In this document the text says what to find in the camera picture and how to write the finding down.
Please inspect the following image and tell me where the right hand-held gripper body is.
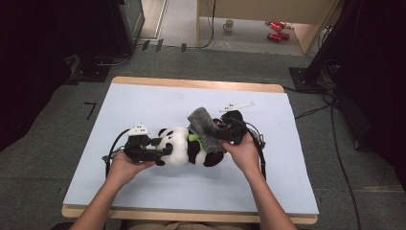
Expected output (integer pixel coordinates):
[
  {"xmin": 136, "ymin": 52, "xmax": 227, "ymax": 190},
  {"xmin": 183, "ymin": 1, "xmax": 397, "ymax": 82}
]
[{"xmin": 213, "ymin": 101, "xmax": 266, "ymax": 148}]

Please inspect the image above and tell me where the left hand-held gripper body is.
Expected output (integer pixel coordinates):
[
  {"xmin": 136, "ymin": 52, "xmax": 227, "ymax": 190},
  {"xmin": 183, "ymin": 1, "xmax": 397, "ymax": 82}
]
[{"xmin": 123, "ymin": 123, "xmax": 165, "ymax": 165}]

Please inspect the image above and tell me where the grey fluffy cloth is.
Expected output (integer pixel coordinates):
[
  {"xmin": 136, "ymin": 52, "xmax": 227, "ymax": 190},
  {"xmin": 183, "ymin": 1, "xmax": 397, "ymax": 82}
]
[{"xmin": 187, "ymin": 106, "xmax": 228, "ymax": 153}]

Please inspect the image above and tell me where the panda plush toy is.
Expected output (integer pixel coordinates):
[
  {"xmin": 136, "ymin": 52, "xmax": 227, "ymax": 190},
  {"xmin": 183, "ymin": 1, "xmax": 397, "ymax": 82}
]
[{"xmin": 155, "ymin": 126, "xmax": 226, "ymax": 168}]

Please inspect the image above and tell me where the person's left hand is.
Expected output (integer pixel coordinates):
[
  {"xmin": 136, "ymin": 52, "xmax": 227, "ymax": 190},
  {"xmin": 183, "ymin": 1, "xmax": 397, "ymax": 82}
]
[{"xmin": 107, "ymin": 151, "xmax": 157, "ymax": 188}]

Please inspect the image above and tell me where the person's right hand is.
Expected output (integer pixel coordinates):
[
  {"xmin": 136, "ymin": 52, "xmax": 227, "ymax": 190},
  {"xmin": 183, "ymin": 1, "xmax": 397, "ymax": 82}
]
[{"xmin": 221, "ymin": 132, "xmax": 263, "ymax": 182}]

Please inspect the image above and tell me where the light blue table sheet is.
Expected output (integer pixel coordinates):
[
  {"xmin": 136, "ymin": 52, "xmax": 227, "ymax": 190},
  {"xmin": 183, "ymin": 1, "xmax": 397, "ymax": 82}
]
[{"xmin": 62, "ymin": 82, "xmax": 320, "ymax": 216}]

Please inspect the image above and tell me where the wooden table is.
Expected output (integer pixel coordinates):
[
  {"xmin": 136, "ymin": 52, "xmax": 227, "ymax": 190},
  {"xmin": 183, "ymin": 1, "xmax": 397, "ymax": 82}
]
[{"xmin": 61, "ymin": 76, "xmax": 319, "ymax": 225}]

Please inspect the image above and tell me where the black stand with pole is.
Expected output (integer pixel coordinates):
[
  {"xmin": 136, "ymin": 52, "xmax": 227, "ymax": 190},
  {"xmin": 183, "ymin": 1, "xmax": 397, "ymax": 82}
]
[{"xmin": 288, "ymin": 0, "xmax": 362, "ymax": 95}]

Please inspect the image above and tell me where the black stand base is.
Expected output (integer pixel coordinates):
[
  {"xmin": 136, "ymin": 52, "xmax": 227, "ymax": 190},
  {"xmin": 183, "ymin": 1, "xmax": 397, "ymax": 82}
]
[{"xmin": 68, "ymin": 56, "xmax": 113, "ymax": 83}]

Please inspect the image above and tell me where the red can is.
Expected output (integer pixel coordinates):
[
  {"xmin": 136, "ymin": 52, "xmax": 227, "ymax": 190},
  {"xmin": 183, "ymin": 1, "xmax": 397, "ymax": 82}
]
[
  {"xmin": 266, "ymin": 32, "xmax": 291, "ymax": 42},
  {"xmin": 265, "ymin": 20, "xmax": 287, "ymax": 32}
]

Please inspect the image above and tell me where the light wooden desk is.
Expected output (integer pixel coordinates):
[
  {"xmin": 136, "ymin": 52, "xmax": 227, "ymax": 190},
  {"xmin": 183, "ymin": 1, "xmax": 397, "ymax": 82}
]
[{"xmin": 195, "ymin": 0, "xmax": 340, "ymax": 56}]

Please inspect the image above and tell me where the dark cabinet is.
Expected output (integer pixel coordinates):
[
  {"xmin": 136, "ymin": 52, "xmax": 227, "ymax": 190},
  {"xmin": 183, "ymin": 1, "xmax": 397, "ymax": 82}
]
[{"xmin": 108, "ymin": 0, "xmax": 147, "ymax": 56}]

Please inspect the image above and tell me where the black curtain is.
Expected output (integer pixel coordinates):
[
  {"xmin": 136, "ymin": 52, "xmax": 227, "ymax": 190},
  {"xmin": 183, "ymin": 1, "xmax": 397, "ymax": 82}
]
[
  {"xmin": 331, "ymin": 0, "xmax": 406, "ymax": 193},
  {"xmin": 0, "ymin": 0, "xmax": 126, "ymax": 153}
]

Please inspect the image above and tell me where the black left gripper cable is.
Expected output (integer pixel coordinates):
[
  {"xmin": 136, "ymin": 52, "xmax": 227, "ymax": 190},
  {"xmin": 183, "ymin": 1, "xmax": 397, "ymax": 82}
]
[{"xmin": 101, "ymin": 128, "xmax": 132, "ymax": 178}]

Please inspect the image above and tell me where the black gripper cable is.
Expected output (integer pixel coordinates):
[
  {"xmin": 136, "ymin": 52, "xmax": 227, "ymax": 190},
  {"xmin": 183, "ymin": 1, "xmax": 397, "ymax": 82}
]
[
  {"xmin": 101, "ymin": 128, "xmax": 132, "ymax": 178},
  {"xmin": 242, "ymin": 119, "xmax": 268, "ymax": 182}
]

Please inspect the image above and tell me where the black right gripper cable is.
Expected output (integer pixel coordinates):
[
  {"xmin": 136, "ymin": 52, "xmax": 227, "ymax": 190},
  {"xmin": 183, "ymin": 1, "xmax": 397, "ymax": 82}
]
[{"xmin": 242, "ymin": 119, "xmax": 268, "ymax": 182}]

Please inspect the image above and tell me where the black hanging cable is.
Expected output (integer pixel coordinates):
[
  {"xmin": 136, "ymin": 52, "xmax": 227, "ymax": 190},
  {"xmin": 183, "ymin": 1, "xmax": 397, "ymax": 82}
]
[{"xmin": 196, "ymin": 0, "xmax": 216, "ymax": 50}]

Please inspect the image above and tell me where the black floor cable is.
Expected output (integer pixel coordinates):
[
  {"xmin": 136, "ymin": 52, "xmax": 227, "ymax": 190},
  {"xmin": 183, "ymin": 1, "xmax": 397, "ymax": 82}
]
[{"xmin": 294, "ymin": 95, "xmax": 364, "ymax": 230}]

